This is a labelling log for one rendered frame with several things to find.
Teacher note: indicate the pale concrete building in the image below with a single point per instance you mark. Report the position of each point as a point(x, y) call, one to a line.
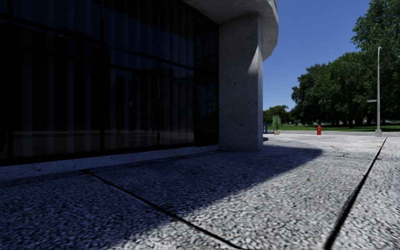
point(240, 93)

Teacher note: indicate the blue booth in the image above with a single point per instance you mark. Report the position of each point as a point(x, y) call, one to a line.
point(265, 127)

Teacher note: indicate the potted green plant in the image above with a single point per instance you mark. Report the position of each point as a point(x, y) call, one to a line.
point(276, 124)

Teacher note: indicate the red fire hydrant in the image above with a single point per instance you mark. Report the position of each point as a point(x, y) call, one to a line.
point(319, 130)

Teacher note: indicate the trees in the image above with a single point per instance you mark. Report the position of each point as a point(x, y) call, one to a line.
point(340, 87)

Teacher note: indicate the grey street lamp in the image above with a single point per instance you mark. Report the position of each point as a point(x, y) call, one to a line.
point(378, 93)

